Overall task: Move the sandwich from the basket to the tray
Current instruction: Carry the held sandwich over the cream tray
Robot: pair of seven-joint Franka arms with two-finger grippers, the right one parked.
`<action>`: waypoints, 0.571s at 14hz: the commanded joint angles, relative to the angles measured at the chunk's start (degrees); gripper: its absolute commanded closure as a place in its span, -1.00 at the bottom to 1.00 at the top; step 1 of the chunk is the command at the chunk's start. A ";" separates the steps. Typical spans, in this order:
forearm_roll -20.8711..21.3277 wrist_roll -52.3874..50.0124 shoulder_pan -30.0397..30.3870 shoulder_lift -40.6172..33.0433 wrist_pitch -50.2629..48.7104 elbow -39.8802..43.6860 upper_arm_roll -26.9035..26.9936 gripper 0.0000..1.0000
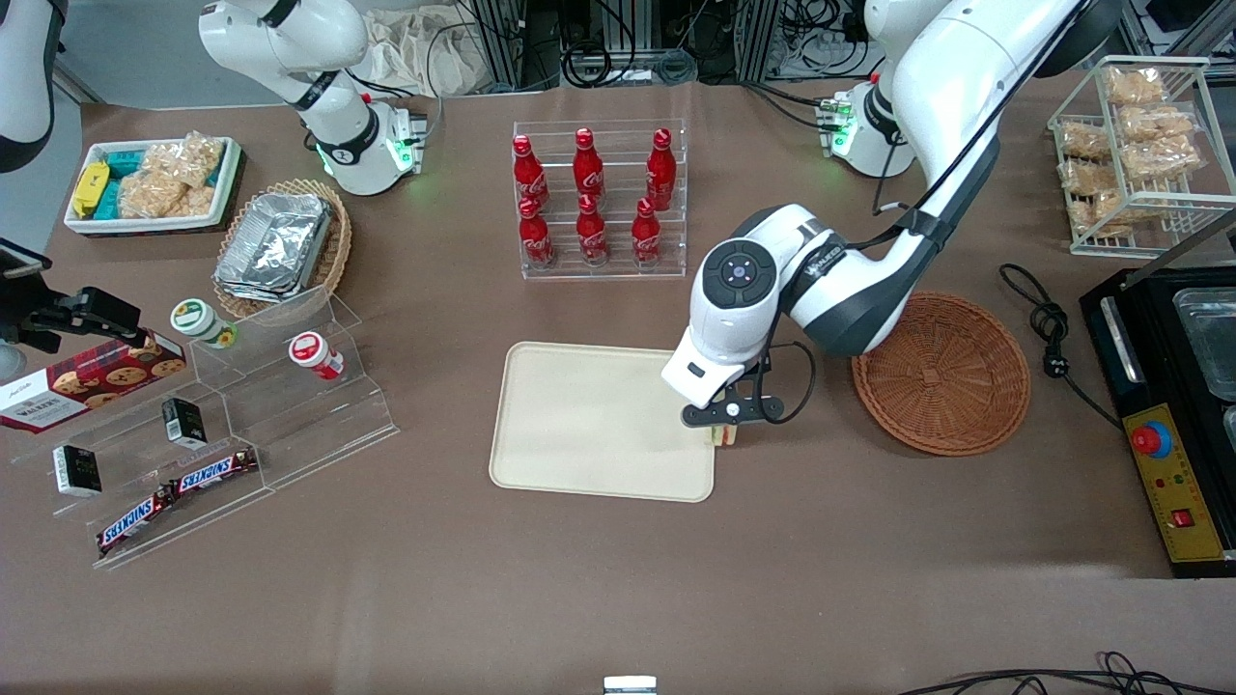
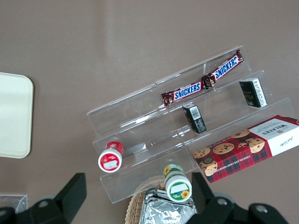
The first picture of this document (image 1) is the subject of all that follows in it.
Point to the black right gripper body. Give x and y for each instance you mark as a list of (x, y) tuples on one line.
[(50, 319)]

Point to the triangle sandwich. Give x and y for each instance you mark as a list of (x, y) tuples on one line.
[(726, 439)]

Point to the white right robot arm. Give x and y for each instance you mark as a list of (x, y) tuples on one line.
[(290, 48)]

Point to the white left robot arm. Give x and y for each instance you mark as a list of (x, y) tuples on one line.
[(946, 97)]

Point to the beige rectangular tray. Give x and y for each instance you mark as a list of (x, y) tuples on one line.
[(589, 420)]

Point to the round brown wicker basket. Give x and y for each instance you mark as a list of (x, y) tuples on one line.
[(946, 376)]

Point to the oval light wicker basket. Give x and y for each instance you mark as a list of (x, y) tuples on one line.
[(333, 261)]

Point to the red cookie box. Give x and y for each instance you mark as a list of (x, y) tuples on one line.
[(87, 386)]

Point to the green lid yogurt cup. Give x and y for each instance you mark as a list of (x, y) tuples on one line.
[(198, 320)]

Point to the teal snack pack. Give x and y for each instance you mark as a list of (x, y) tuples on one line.
[(109, 200), (124, 162)]

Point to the clear rice cracker bag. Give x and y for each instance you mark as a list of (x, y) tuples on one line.
[(188, 159), (159, 198)]

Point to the yellow snack pack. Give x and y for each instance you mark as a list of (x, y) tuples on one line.
[(90, 188)]

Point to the small black box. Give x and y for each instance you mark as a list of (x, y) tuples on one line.
[(183, 423), (77, 471)]

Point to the clear acrylic bottle rack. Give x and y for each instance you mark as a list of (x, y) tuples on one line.
[(618, 275)]

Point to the red cola bottle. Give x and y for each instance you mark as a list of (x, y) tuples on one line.
[(588, 169), (592, 234), (536, 236), (660, 174), (646, 235), (530, 179)]

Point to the white rectangular bin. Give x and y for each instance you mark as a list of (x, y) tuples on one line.
[(227, 183)]

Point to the aluminium foil container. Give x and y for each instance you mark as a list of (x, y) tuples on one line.
[(275, 246)]

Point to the snickers chocolate bar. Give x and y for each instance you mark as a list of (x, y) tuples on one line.
[(214, 470), (135, 521)]

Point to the red lid yogurt cup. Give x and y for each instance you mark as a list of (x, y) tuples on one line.
[(311, 352)]

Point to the clear acrylic stepped shelf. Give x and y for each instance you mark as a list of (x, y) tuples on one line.
[(290, 425)]

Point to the clear fried snack bag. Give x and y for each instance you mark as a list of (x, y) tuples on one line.
[(1154, 121), (1132, 85), (1081, 177), (1159, 159), (1083, 141)]

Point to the red emergency stop button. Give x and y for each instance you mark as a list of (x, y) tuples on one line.
[(1150, 439)]

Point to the black electric grill appliance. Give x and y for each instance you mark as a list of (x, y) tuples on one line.
[(1159, 328)]

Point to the beige cloth bag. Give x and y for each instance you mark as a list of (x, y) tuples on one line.
[(415, 48)]

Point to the aluminium frame post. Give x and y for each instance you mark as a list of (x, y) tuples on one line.
[(502, 39), (753, 34)]

